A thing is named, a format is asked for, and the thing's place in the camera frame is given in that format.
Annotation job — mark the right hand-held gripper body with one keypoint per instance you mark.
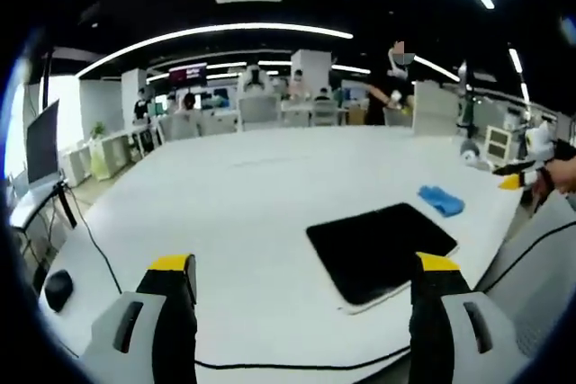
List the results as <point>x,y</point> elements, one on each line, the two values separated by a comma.
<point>542,143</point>

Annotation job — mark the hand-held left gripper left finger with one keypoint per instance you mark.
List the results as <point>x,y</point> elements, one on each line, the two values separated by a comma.
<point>135,325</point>

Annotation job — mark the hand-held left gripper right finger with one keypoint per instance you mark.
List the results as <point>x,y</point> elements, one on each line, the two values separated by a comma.
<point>454,334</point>

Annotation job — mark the blue cleaning cloth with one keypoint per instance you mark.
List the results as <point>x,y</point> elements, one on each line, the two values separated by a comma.
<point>442,201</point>

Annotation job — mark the black tablet mat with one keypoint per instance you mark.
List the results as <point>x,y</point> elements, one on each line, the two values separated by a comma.
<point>378,249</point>

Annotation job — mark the person's right hand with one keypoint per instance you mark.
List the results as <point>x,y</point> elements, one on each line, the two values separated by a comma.
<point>562,175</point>

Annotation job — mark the white cabinet with mesh door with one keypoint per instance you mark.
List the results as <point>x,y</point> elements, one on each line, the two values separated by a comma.
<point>497,142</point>

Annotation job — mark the white round device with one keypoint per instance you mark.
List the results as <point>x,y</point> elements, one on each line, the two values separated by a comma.
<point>469,150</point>

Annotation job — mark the black computer mouse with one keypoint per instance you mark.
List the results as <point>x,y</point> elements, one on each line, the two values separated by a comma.
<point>58,289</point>

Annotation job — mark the white partition panel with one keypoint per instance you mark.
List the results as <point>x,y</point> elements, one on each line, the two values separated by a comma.
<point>435,109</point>

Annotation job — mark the green potted plant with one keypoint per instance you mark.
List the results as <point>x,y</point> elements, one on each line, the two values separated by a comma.
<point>97,129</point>

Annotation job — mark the dark computer monitor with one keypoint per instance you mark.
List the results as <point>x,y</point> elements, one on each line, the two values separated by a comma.
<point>42,145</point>

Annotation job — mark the white humanoid robot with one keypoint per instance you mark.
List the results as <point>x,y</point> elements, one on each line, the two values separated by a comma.
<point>255,78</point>

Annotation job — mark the long curved ceiling light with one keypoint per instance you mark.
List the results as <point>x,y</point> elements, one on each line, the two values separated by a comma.
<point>202,33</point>

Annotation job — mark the purple wall screen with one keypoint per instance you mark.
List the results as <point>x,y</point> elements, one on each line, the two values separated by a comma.
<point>188,74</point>

